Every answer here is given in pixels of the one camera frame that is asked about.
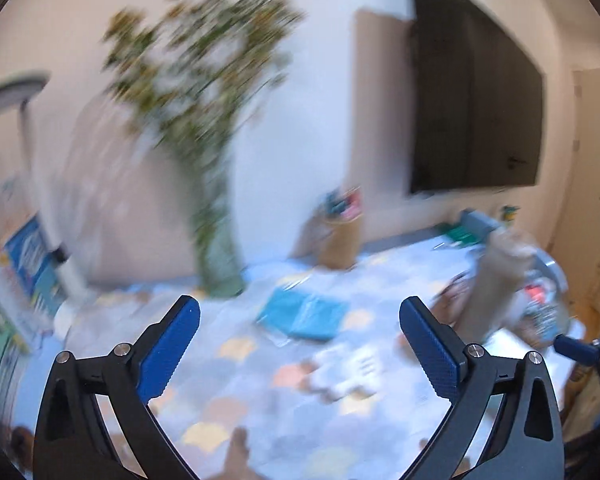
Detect white room door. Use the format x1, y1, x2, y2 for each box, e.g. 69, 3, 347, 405
545, 67, 600, 311

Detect brown pen holder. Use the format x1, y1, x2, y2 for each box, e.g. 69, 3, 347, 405
320, 215, 363, 271

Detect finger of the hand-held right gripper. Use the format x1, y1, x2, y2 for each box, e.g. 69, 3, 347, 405
553, 329, 600, 378

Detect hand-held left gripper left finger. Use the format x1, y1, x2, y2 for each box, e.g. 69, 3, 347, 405
32, 295, 201, 480

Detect bunch of pens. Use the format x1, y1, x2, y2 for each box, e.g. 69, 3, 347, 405
325, 187, 363, 221

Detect white soft cloth item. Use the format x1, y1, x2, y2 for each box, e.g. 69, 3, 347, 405
302, 347, 387, 404

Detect white desk lamp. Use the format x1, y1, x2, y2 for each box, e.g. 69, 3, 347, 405
0, 72, 88, 303

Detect black wall television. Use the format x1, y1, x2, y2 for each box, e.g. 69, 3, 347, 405
407, 0, 546, 196

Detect brown leather pouch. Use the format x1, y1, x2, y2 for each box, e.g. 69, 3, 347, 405
432, 280, 477, 323

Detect clear glass bowl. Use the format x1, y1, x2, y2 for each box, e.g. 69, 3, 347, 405
510, 255, 575, 347

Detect dried flower bunch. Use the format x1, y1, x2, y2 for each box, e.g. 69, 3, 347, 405
102, 0, 306, 261

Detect teal cloth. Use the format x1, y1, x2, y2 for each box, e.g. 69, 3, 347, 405
256, 286, 349, 343

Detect blue printed box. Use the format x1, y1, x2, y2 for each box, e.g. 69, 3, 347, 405
2, 216, 67, 307

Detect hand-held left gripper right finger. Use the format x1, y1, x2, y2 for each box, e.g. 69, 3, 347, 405
397, 296, 566, 480

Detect grey cylindrical container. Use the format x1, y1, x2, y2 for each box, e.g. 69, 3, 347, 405
460, 230, 536, 341

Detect grey desk gadget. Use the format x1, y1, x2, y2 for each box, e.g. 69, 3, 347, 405
460, 209, 506, 241

